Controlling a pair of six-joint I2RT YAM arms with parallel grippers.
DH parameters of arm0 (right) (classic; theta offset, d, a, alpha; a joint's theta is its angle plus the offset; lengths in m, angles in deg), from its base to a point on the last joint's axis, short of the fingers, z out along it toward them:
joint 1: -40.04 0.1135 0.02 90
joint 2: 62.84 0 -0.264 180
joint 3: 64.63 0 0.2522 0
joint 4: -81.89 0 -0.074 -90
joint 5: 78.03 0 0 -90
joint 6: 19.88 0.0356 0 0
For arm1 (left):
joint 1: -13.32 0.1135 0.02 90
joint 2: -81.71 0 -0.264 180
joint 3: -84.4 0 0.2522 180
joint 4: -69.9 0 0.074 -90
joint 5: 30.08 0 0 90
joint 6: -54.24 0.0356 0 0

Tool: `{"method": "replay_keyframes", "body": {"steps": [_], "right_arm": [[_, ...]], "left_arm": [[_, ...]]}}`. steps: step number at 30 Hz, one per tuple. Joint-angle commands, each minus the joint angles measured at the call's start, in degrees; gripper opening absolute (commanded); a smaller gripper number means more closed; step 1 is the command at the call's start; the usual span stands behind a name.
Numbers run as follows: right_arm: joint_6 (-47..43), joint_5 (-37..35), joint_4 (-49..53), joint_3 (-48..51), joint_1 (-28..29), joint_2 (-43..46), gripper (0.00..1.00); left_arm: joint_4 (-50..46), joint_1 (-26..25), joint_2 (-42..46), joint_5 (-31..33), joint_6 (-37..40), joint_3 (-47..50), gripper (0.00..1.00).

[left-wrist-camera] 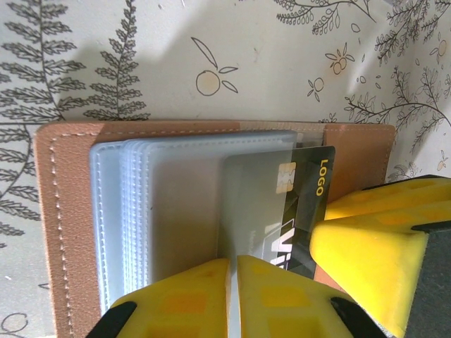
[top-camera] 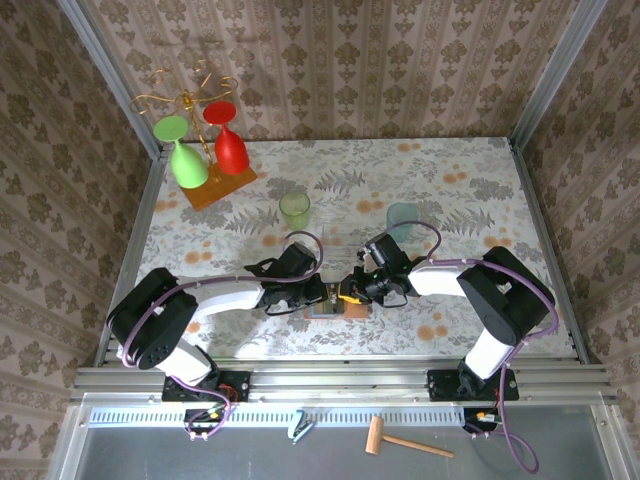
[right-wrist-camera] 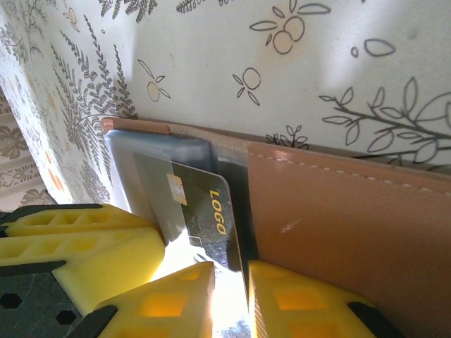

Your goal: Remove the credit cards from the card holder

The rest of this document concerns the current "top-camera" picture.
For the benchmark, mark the black VIP credit card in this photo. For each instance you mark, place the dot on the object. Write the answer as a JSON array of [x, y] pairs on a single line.
[[338, 307]]

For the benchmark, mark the brown leather card holder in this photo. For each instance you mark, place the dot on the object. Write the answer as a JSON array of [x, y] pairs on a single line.
[[357, 311]]

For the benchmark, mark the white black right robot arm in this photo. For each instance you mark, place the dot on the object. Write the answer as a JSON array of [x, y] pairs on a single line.
[[440, 280]]

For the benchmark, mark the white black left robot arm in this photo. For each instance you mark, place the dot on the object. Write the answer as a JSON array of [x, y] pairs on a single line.
[[225, 297]]

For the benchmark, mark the clear acrylic card box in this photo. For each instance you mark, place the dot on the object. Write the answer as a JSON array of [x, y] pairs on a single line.
[[342, 240]]

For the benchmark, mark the teal translucent plastic cup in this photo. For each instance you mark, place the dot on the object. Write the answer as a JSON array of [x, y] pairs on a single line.
[[400, 215]]

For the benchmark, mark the green translucent plastic cup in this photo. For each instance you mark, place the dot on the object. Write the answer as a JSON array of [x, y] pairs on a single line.
[[295, 212]]

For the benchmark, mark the blue white plastic clip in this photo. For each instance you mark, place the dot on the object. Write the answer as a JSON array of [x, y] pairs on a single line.
[[300, 425]]

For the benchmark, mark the floral patterned tablecloth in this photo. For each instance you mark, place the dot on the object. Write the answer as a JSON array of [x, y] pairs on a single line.
[[310, 160]]

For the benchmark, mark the small wooden mallet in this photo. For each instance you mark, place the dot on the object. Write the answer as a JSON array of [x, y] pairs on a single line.
[[374, 435]]

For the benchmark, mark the black power connector block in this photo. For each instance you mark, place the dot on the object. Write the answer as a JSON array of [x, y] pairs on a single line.
[[190, 414], [470, 414]]

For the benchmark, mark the red plastic wine glass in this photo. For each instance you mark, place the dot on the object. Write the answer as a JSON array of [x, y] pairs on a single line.
[[231, 150]]

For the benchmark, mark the green plastic wine glass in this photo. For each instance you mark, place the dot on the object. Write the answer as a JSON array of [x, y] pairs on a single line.
[[189, 167]]

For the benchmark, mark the grey metal shelf panel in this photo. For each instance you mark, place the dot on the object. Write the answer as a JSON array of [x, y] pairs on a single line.
[[250, 460]]

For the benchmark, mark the aluminium frame rail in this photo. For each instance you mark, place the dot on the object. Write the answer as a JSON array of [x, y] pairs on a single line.
[[340, 380]]

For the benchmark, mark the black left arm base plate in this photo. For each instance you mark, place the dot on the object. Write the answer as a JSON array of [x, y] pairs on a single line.
[[237, 385]]

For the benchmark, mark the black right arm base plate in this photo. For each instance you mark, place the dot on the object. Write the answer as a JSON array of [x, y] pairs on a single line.
[[442, 385]]

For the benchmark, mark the aluminium table side rail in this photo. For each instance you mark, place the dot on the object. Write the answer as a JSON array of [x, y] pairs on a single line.
[[145, 210], [541, 225]]

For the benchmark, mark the aluminium frame post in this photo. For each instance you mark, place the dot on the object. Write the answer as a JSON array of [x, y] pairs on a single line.
[[557, 70], [114, 75]]

